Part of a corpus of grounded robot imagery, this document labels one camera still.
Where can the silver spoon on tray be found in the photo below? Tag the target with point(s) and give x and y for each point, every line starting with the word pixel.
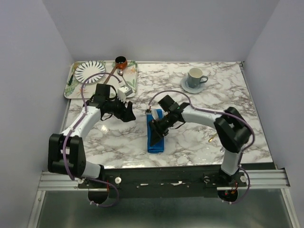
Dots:
pixel 121 73

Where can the dark green handled utensil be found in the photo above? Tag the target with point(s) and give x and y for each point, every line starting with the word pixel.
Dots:
pixel 71 79

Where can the aluminium frame rail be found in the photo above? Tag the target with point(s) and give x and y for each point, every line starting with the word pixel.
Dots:
pixel 255 179

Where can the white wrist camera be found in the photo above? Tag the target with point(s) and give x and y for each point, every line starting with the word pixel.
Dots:
pixel 123 92
pixel 152 113

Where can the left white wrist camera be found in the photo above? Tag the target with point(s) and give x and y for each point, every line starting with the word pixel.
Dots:
pixel 123 92

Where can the grey blue saucer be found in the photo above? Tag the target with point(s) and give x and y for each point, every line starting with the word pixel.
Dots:
pixel 185 87

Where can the brown ceramic pot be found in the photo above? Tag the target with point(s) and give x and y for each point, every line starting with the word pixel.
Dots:
pixel 121 63

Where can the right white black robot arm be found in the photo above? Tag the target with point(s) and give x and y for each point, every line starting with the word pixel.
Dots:
pixel 233 131

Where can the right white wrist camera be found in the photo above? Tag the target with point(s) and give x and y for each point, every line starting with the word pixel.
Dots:
pixel 152 113

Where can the wooden handled knife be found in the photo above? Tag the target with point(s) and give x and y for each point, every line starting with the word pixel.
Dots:
pixel 109 76

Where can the floral serving tray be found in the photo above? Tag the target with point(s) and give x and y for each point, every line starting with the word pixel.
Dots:
pixel 130 75

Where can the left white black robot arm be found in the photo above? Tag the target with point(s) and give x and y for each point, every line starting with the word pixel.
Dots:
pixel 66 153

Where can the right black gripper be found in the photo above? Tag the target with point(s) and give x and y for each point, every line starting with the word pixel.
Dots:
pixel 156 132

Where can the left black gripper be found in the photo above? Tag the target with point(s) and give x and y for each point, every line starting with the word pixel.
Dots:
pixel 126 115

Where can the grey blue mug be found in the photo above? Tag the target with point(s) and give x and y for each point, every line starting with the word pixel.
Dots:
pixel 196 77

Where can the striped white blue plate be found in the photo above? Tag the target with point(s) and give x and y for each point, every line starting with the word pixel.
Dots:
pixel 87 69

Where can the blue satin napkin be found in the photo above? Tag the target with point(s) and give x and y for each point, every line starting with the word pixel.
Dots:
pixel 154 144

